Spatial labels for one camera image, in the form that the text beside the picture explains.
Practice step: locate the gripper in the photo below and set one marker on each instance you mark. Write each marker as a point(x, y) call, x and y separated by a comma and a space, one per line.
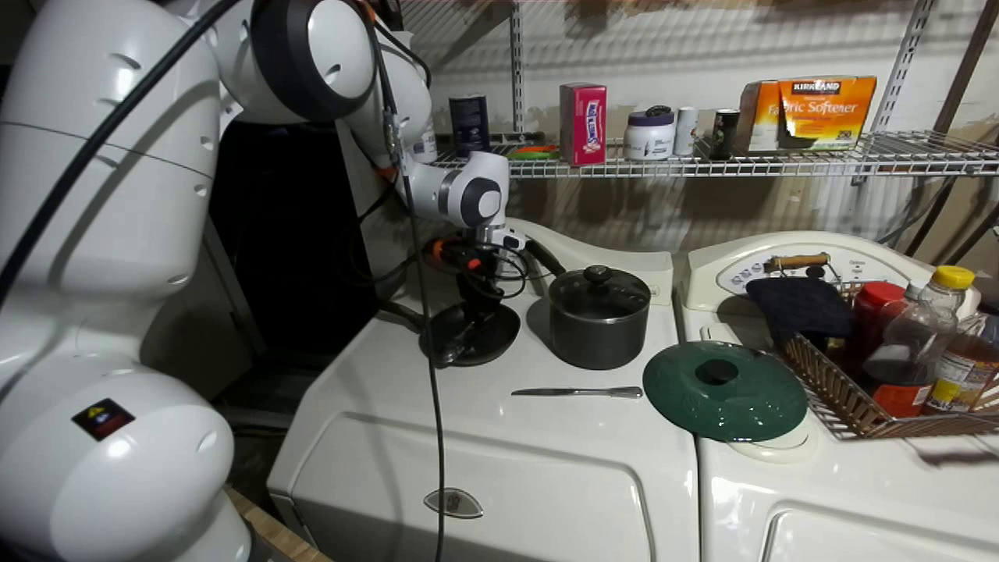
point(479, 287)

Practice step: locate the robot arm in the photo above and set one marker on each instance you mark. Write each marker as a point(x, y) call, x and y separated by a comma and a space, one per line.
point(117, 234)

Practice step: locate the black frying pan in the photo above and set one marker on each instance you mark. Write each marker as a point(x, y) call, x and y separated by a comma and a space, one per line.
point(499, 332)

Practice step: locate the black pot lid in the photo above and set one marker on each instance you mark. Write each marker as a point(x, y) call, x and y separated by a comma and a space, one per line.
point(599, 295)

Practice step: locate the black pot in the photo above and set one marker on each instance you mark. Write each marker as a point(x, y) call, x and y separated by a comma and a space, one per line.
point(599, 339)

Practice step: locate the silver knife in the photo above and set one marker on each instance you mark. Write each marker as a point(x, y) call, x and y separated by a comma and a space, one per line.
point(577, 392)

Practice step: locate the dark blue pot holder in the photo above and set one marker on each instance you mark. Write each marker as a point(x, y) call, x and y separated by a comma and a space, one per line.
point(800, 306)

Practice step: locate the orange and green item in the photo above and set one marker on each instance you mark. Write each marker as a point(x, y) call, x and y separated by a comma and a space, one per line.
point(535, 152)

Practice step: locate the white plastic bottle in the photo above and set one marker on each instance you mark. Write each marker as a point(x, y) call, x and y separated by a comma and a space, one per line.
point(425, 147)

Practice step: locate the dark cylindrical can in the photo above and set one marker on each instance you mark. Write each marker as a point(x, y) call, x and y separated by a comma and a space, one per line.
point(469, 123)

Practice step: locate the white washing machine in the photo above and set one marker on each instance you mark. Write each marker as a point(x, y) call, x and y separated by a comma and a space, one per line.
point(507, 468)

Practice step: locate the pink box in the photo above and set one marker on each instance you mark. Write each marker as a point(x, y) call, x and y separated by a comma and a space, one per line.
point(583, 125)

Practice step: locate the white jar with purple lid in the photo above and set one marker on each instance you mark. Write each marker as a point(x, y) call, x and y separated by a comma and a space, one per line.
point(649, 139)

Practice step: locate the small white bottle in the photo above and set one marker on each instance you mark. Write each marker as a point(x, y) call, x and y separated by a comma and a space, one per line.
point(686, 131)

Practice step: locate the black can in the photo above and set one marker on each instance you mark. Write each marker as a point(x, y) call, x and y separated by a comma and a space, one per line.
point(725, 134)

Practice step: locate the green round lid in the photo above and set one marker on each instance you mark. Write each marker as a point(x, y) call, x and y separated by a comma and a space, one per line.
point(749, 398)

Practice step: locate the orange box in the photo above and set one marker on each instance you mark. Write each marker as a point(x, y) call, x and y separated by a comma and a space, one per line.
point(827, 113)

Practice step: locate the red cap bottle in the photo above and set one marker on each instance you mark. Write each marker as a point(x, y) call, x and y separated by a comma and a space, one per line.
point(878, 308)

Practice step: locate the white dryer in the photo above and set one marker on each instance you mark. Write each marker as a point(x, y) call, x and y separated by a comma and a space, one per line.
point(858, 499)

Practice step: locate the clear bottle with dark liquid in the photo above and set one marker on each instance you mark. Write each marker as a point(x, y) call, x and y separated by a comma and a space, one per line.
point(909, 351)

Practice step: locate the yellow cap bottle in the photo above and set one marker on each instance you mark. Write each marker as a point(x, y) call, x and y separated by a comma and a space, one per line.
point(968, 367)

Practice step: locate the metal shelf rail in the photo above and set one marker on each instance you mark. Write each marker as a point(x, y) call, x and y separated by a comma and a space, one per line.
point(516, 70)
point(901, 66)

